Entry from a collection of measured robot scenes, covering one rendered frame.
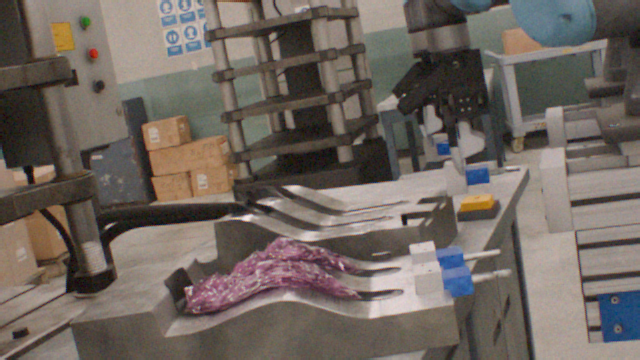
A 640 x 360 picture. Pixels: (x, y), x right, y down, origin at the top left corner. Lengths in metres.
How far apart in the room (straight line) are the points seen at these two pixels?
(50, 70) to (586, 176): 1.09
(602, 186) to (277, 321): 0.45
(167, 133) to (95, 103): 6.13
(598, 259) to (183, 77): 7.54
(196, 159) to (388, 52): 2.21
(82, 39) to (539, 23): 1.29
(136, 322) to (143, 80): 7.62
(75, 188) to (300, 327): 0.79
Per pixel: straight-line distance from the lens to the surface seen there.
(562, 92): 7.74
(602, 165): 1.05
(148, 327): 1.04
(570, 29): 0.94
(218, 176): 7.98
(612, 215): 1.05
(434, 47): 1.34
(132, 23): 8.63
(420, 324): 1.00
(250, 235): 1.38
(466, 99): 1.34
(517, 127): 7.03
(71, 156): 1.69
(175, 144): 8.07
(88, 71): 1.99
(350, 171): 5.24
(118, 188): 8.34
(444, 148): 1.75
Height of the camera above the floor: 1.19
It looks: 9 degrees down
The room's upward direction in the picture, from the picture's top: 11 degrees counter-clockwise
